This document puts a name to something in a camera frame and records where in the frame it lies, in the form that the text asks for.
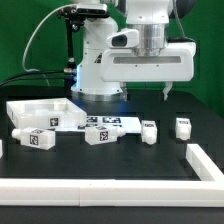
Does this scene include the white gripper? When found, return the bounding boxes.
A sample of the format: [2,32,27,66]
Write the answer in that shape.
[101,42,195,101]

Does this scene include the white square tabletop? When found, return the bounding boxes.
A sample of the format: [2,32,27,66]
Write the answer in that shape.
[6,98,87,129]

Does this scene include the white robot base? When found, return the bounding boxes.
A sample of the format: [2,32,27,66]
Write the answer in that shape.
[71,18,123,101]

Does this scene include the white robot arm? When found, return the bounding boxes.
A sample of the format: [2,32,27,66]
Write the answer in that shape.
[101,0,196,95]

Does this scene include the white marker sheet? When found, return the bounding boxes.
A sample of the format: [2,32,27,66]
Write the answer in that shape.
[56,115,141,133]

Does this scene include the white L-shaped fence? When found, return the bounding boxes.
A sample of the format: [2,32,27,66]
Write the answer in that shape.
[0,144,224,207]

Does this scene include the white part left edge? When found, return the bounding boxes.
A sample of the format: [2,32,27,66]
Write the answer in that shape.
[0,139,3,159]

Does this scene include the black camera on stand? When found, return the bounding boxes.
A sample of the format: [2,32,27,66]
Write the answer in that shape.
[57,3,109,74]

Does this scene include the grey camera cable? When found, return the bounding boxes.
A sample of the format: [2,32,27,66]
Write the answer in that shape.
[21,4,73,87]

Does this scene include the black cables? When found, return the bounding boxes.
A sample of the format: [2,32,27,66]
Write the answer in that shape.
[0,69,74,90]

